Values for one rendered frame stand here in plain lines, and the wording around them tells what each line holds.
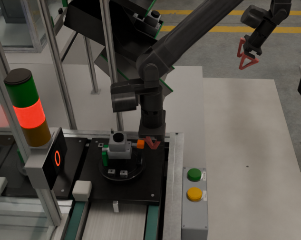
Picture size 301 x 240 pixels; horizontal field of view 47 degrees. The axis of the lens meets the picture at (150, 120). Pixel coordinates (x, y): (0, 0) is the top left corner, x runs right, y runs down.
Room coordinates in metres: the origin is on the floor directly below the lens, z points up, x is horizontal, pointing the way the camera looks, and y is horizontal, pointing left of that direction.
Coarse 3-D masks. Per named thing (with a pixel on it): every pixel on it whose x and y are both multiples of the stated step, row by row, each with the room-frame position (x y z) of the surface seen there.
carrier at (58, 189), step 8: (72, 144) 0.80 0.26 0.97; (80, 144) 0.80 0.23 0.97; (72, 152) 0.77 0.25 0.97; (80, 152) 0.77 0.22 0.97; (64, 160) 0.74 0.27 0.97; (72, 160) 0.73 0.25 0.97; (80, 160) 0.74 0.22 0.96; (64, 168) 0.70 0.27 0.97; (72, 168) 0.70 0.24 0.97; (64, 176) 0.67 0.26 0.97; (72, 176) 0.67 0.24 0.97; (56, 184) 0.64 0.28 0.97; (64, 184) 0.64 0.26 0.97; (72, 184) 0.64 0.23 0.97; (56, 192) 0.61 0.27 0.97; (64, 192) 0.61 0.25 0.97
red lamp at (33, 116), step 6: (36, 102) 0.52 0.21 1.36; (18, 108) 0.50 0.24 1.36; (24, 108) 0.50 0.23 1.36; (30, 108) 0.50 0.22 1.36; (36, 108) 0.51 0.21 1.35; (42, 108) 0.53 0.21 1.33; (18, 114) 0.50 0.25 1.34; (24, 114) 0.50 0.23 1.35; (30, 114) 0.50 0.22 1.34; (36, 114) 0.51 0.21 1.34; (42, 114) 0.52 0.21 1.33; (24, 120) 0.50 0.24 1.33; (30, 120) 0.50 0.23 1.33; (36, 120) 0.51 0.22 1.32; (42, 120) 0.52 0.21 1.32; (24, 126) 0.50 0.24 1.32; (30, 126) 0.50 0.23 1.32; (36, 126) 0.50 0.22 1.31
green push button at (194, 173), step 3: (195, 168) 0.68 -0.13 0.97; (189, 171) 0.66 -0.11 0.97; (192, 171) 0.66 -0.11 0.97; (195, 171) 0.66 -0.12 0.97; (198, 171) 0.66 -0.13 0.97; (189, 174) 0.65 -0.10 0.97; (192, 174) 0.65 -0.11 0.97; (195, 174) 0.65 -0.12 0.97; (198, 174) 0.65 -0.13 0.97; (201, 174) 0.65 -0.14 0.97; (189, 177) 0.65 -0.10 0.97; (192, 177) 0.64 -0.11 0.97; (195, 177) 0.64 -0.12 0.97; (198, 177) 0.64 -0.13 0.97
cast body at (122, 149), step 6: (114, 138) 0.69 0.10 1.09; (120, 138) 0.69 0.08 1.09; (126, 138) 0.71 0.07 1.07; (108, 144) 0.68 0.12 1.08; (114, 144) 0.68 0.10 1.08; (120, 144) 0.68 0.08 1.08; (126, 144) 0.70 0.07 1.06; (102, 150) 0.70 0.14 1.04; (108, 150) 0.68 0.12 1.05; (114, 150) 0.68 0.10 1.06; (120, 150) 0.68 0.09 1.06; (126, 150) 0.68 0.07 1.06; (108, 156) 0.68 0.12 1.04; (114, 156) 0.68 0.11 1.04; (120, 156) 0.68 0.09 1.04; (126, 156) 0.67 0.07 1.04
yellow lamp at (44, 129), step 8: (24, 128) 0.50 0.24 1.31; (32, 128) 0.50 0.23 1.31; (40, 128) 0.51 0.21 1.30; (48, 128) 0.53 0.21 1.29; (24, 136) 0.51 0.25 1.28; (32, 136) 0.50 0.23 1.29; (40, 136) 0.50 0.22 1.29; (48, 136) 0.52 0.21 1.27; (32, 144) 0.50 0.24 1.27; (40, 144) 0.50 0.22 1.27
